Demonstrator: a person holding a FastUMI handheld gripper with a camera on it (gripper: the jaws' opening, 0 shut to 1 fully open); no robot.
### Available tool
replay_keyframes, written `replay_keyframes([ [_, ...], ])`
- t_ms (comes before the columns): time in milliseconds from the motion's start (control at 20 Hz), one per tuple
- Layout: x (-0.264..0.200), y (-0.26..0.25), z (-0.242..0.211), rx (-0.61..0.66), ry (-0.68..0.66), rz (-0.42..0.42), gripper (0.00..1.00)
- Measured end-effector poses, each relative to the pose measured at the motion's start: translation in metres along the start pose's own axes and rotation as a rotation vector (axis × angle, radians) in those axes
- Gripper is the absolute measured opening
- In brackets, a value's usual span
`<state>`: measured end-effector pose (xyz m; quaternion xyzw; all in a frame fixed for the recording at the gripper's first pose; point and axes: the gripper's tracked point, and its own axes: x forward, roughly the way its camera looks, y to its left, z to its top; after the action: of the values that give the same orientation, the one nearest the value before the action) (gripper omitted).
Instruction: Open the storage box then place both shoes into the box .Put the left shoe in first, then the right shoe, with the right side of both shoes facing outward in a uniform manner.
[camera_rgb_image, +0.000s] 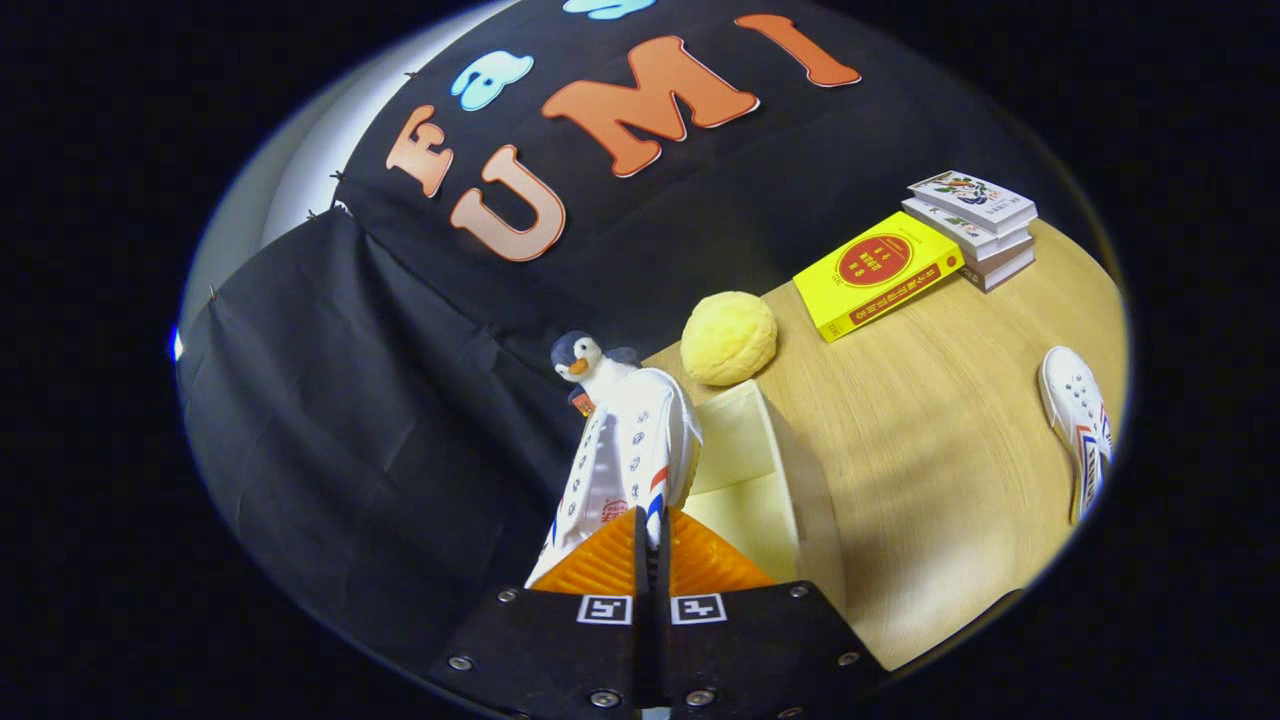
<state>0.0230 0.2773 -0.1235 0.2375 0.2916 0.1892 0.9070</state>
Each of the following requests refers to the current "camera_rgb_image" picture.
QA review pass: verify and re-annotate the white shoe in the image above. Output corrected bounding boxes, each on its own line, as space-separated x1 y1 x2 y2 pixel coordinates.
1038 346 1114 526
524 367 703 591

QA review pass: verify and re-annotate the cream fabric storage box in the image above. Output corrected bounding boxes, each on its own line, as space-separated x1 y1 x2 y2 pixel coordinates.
672 378 849 611

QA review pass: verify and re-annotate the yellow round plush bun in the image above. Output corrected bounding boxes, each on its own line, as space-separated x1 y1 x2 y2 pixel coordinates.
681 291 779 387

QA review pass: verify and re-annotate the yellow book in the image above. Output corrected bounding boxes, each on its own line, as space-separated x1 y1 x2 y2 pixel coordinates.
793 211 966 343

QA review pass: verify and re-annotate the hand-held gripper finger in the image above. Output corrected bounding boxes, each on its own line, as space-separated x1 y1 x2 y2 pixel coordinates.
428 505 659 720
657 505 889 720

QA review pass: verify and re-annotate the brown edged book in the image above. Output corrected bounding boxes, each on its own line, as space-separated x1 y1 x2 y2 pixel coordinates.
958 245 1036 293

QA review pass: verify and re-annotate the white illustrated cover book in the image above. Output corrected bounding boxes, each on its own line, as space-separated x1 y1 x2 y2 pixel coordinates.
907 170 1039 237

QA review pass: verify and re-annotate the penguin plush toy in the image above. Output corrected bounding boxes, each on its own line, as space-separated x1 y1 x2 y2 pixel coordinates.
550 331 641 416

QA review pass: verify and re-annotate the black backdrop cloth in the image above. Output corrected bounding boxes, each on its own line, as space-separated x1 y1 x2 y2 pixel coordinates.
178 0 1101 681

